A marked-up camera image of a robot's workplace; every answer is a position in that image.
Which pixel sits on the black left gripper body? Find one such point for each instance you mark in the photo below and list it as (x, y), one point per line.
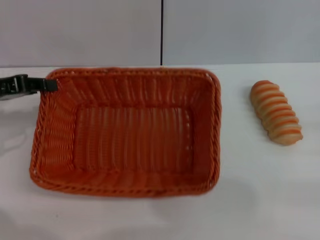
(12, 86)

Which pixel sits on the striped ridged bread loaf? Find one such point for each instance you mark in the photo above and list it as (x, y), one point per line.
(275, 115)

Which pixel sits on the orange woven plastic basket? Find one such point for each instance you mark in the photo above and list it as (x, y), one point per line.
(130, 140)

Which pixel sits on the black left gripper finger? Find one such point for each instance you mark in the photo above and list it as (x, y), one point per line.
(43, 84)

